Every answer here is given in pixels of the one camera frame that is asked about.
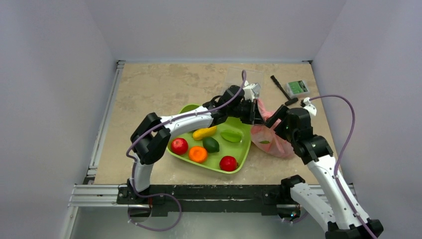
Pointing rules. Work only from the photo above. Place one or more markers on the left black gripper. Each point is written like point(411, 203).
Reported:
point(258, 120)

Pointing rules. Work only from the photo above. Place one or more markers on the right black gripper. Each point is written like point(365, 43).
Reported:
point(276, 116)

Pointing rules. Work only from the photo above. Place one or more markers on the pink plastic bag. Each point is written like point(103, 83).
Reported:
point(266, 140)

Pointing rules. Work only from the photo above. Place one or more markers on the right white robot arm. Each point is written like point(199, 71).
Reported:
point(340, 215)

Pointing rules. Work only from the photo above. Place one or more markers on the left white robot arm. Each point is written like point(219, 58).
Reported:
point(150, 139)

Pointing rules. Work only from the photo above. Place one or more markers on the green fake starfruit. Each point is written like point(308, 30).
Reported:
point(231, 136)

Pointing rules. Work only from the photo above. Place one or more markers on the red fake apple right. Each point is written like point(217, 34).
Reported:
point(228, 163)

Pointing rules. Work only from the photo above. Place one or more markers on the red fake apple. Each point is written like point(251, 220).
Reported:
point(179, 146)
point(228, 163)

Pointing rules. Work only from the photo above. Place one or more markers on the dark green fake avocado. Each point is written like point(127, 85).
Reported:
point(211, 145)

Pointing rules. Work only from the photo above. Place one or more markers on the yellow fake fruit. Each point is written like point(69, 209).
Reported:
point(202, 133)

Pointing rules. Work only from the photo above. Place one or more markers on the orange fake fruit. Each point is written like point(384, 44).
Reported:
point(198, 154)

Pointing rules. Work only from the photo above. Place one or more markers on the red fake apple left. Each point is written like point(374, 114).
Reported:
point(179, 146)

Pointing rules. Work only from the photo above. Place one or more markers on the small green labelled box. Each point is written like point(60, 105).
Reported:
point(297, 89)

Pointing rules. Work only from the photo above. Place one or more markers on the green plastic tray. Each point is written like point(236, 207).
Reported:
point(238, 150)

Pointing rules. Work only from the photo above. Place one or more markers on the clear plastic screw box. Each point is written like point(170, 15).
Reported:
point(234, 77)

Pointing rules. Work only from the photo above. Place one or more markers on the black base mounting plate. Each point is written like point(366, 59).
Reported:
point(268, 200)

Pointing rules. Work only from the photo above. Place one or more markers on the black T-handle tool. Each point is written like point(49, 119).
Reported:
point(290, 100)

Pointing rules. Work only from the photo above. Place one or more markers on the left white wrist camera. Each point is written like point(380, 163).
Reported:
point(251, 91)

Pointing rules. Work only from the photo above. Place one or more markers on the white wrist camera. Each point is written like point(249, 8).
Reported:
point(251, 91)
point(307, 105)

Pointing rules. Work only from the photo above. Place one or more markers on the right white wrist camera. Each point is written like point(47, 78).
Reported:
point(307, 105)

